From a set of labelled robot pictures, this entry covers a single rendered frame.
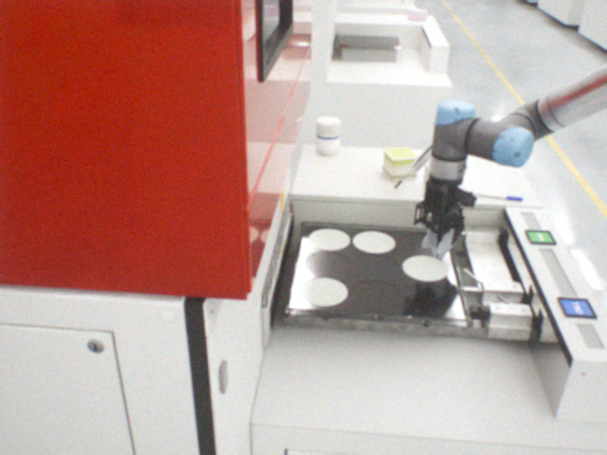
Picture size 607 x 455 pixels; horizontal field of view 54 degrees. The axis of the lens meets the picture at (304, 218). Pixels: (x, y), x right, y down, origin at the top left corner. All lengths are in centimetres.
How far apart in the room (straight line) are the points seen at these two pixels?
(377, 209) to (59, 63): 103
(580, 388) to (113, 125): 86
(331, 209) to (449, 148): 41
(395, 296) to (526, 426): 34
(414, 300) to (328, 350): 20
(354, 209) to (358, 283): 28
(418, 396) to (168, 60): 79
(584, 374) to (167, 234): 75
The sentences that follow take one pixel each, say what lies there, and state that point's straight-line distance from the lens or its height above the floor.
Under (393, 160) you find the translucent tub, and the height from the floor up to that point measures 103.
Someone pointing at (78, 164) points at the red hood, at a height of 138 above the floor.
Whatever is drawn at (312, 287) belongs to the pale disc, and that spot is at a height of 90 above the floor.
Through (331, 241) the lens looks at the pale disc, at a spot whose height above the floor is 90.
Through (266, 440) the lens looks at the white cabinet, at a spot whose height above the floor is 78.
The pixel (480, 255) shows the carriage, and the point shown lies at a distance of 146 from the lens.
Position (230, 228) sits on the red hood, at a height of 132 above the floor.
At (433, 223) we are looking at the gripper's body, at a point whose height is 102.
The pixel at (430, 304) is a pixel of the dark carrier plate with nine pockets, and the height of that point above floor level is 90.
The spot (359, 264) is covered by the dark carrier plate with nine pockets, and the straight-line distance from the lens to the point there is 133.
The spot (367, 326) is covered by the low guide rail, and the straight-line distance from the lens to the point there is 126.
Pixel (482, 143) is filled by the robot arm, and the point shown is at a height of 121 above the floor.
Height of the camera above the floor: 162
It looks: 28 degrees down
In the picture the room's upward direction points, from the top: 1 degrees clockwise
